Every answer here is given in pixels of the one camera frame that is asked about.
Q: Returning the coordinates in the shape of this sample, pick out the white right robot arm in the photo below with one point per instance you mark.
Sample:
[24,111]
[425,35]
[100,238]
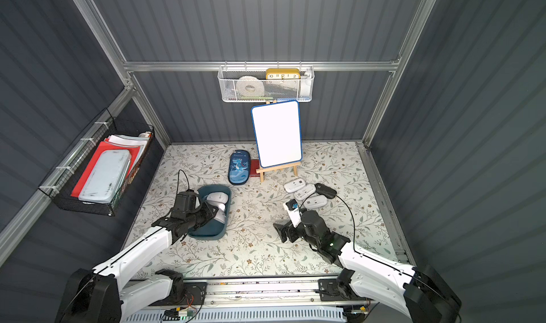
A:
[419,293]

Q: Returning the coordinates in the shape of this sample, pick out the white wire wall basket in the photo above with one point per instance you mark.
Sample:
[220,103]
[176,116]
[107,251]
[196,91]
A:
[275,90]

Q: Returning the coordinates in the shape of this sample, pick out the red flat box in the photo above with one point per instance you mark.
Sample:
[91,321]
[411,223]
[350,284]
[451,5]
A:
[254,167]

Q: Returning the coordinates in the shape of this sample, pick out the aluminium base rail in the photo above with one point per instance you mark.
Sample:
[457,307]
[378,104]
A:
[269,299]

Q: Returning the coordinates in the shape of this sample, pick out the white plastic tray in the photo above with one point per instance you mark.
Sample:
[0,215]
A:
[106,177]

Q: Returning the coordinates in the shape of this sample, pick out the teal storage box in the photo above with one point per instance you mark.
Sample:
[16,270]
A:
[214,229]

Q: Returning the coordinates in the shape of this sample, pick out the wooden easel stand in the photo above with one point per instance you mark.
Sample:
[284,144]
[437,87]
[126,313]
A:
[261,171]

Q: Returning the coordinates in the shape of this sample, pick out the black wire wall basket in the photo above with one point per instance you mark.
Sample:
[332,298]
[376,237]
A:
[60,183]

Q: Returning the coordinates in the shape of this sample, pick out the blue framed whiteboard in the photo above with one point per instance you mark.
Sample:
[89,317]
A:
[277,128]

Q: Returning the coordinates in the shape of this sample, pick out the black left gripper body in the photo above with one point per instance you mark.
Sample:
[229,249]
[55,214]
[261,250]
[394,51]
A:
[205,212]

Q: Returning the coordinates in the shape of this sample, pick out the white papers stack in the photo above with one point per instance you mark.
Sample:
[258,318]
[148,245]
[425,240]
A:
[141,142]

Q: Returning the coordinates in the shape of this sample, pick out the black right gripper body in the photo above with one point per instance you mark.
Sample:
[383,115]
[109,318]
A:
[291,228]

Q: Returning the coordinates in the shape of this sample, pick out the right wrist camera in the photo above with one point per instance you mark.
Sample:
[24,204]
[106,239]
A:
[293,210]

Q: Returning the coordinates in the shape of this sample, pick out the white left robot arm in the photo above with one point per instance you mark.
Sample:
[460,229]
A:
[102,294]

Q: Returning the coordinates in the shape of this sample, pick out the blue dinosaur pencil case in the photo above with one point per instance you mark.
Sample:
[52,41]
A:
[239,167]

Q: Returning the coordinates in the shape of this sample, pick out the black computer mouse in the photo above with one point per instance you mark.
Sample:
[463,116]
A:
[326,191]

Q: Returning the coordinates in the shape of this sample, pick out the white tape roll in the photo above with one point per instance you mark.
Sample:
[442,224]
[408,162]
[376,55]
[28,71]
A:
[250,86]

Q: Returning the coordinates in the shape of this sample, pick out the yellow clock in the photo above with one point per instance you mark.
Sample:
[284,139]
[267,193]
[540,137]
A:
[283,74]

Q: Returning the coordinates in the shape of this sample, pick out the white grey computer mouse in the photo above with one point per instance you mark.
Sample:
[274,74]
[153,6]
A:
[219,201]

